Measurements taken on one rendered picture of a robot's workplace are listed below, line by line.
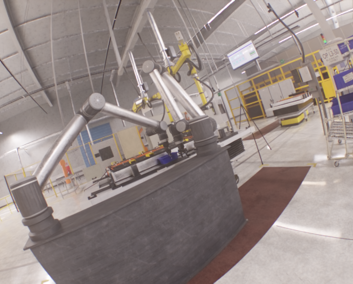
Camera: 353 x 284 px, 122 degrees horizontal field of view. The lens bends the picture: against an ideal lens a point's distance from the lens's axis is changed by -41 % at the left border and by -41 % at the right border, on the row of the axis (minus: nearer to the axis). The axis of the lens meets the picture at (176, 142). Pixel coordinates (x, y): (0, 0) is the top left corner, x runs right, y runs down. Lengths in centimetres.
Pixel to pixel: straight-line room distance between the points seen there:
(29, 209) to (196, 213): 118
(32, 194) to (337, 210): 243
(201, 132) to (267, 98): 1020
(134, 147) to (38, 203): 611
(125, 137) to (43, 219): 611
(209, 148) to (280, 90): 978
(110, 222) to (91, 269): 36
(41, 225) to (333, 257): 195
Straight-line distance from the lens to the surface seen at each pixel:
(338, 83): 259
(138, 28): 342
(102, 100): 137
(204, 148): 151
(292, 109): 645
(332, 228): 177
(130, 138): 692
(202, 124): 149
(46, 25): 1190
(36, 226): 111
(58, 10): 1128
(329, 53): 255
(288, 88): 1083
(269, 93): 1138
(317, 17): 473
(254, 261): 156
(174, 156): 202
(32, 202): 108
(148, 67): 180
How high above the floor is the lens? 121
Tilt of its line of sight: 4 degrees down
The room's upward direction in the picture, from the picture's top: 19 degrees counter-clockwise
